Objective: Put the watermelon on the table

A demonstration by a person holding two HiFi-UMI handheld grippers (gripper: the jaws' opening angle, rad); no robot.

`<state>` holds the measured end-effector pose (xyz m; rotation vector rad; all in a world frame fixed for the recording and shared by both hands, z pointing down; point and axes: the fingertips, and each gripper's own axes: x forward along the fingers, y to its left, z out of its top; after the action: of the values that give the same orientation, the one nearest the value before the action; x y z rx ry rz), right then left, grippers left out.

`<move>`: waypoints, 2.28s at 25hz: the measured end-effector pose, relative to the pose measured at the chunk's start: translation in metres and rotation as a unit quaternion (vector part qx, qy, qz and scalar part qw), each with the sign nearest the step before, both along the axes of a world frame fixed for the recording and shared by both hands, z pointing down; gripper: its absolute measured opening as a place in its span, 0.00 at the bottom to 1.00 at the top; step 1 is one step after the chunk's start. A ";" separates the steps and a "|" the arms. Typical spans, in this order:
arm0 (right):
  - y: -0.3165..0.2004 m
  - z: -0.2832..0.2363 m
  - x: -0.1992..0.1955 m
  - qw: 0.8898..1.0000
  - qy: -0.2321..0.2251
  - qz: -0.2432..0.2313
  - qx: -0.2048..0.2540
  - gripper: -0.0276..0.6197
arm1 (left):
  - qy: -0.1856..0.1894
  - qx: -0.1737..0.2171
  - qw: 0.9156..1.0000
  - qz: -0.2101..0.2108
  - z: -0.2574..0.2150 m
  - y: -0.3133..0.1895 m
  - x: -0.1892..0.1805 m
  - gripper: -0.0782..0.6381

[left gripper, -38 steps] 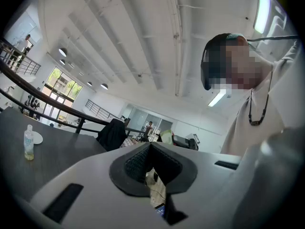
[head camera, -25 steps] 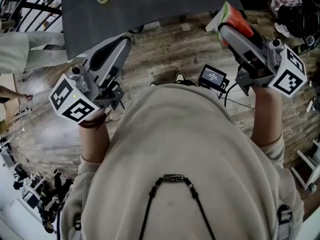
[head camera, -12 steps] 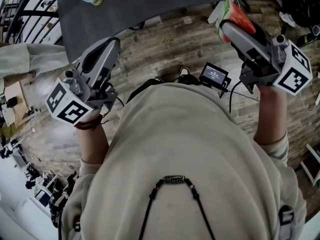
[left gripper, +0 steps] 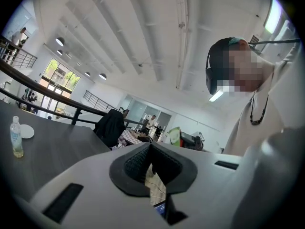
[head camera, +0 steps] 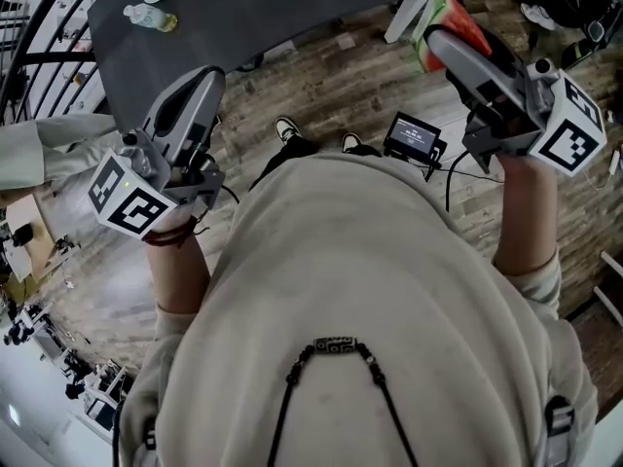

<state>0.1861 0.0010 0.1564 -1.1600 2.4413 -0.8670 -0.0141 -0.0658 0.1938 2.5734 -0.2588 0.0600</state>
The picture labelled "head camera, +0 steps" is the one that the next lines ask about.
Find small black display device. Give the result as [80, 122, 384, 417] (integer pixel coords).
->
[383, 111, 448, 164]

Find person's left forearm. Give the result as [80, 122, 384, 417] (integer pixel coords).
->
[145, 211, 213, 313]

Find white charger cable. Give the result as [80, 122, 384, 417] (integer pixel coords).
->
[586, 148, 623, 189]

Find dark grey table top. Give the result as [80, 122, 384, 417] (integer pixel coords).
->
[86, 0, 457, 130]

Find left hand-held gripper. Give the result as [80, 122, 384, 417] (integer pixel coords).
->
[87, 64, 228, 241]

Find dark red wrist cord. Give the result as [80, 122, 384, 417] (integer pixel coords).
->
[144, 216, 208, 250]

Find black cord bead necklace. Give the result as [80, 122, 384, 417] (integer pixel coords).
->
[265, 336, 420, 467]

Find person's beige sweatshirt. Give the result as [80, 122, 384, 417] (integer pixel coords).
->
[116, 152, 600, 467]

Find clear plastic drink bottle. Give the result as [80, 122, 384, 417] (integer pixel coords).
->
[122, 3, 179, 33]

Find grey shoulder strap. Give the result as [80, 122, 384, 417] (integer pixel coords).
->
[140, 425, 160, 467]
[542, 396, 578, 467]

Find person's black trousers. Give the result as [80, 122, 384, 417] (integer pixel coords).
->
[247, 135, 385, 192]

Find black display cable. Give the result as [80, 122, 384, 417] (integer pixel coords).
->
[443, 151, 502, 213]

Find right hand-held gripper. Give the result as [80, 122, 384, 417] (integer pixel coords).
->
[426, 26, 608, 178]

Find white sneaker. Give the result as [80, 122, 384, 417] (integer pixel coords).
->
[520, 2, 556, 31]

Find black metal railing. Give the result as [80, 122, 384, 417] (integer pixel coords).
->
[0, 0, 123, 126]

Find brown cardboard box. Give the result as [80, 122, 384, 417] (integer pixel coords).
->
[4, 195, 57, 281]

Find thin black hanging cable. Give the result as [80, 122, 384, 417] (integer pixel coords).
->
[111, 401, 123, 467]

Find red green watermelon slice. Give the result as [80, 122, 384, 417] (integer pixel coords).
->
[412, 0, 493, 75]

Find white box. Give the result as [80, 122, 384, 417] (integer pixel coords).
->
[386, 0, 432, 43]

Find person's right forearm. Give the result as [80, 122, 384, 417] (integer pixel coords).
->
[492, 153, 559, 274]

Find person's left shoe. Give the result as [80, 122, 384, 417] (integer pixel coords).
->
[274, 117, 303, 145]

